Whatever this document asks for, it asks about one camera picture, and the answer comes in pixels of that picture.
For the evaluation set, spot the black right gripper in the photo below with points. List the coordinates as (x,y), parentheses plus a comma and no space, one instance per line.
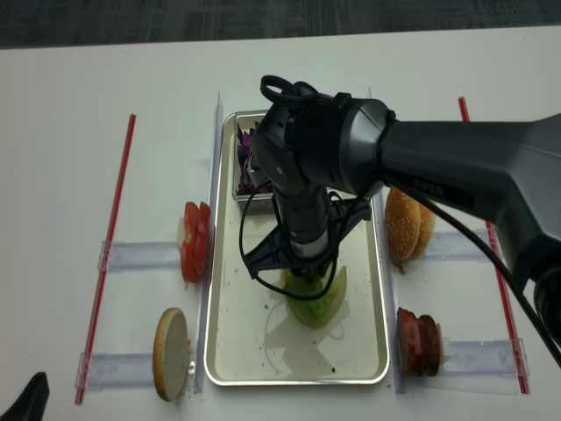
(310,226)

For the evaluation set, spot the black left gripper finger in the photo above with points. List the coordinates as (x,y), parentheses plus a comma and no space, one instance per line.
(31,403)

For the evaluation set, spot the green lettuce leaf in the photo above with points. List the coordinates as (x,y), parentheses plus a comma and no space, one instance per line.
(317,313)

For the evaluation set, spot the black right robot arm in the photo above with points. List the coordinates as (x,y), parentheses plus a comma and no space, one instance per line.
(326,155)

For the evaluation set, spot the inner tomato slice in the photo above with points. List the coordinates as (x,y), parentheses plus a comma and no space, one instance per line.
(200,251)

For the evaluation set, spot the tomato slice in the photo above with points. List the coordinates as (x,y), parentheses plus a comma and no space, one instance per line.
(190,227)
(200,251)

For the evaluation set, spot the front meat patty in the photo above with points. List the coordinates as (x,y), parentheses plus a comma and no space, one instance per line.
(410,343)

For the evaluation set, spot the meat patty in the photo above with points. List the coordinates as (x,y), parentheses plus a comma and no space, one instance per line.
(410,343)
(430,344)

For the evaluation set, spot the outer tomato slice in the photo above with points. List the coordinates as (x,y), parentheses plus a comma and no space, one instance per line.
(190,227)

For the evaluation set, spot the rear meat patty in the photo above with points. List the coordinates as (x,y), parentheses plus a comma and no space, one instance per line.
(430,344)

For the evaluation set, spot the white pusher behind tomato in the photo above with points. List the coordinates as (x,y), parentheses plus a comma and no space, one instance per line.
(180,233)

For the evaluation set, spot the white pusher behind patties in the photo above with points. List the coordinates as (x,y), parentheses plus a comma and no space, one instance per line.
(445,347)

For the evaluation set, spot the lower left clear track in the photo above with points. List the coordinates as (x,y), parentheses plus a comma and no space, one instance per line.
(114,370)

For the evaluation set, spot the clear track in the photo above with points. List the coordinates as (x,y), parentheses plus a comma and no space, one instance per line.
(114,370)
(451,246)
(490,357)
(122,256)

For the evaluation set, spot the white metal tray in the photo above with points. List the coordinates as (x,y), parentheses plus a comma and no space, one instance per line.
(252,336)

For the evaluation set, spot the purple cabbage pieces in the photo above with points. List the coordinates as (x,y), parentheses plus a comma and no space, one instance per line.
(245,185)

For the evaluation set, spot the front sesame bun top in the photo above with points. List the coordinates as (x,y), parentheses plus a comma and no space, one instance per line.
(403,222)

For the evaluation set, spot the sesame bun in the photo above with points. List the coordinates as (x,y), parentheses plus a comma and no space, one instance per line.
(403,222)
(427,223)

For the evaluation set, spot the rear sesame bun top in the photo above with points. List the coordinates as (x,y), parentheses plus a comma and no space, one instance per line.
(427,223)

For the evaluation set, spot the upper right clear track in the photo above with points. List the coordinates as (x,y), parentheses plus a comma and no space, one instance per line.
(451,246)

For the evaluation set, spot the upright bun half left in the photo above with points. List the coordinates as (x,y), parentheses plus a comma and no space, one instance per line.
(170,354)

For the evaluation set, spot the left red rod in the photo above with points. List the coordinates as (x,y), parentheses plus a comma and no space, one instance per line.
(83,369)

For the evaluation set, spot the red rod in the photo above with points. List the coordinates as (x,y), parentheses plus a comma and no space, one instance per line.
(522,376)
(83,369)

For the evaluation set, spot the clear plastic container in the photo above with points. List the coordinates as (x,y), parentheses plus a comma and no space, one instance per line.
(260,203)

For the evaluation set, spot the upper left clear track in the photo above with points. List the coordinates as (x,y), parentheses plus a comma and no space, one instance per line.
(122,256)

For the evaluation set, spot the lower right clear track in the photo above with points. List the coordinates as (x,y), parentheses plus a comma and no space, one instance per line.
(490,357)

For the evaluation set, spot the right red rod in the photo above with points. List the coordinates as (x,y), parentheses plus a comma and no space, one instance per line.
(522,376)

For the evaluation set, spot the left long clear rail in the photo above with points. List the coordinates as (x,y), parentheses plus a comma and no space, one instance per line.
(197,379)

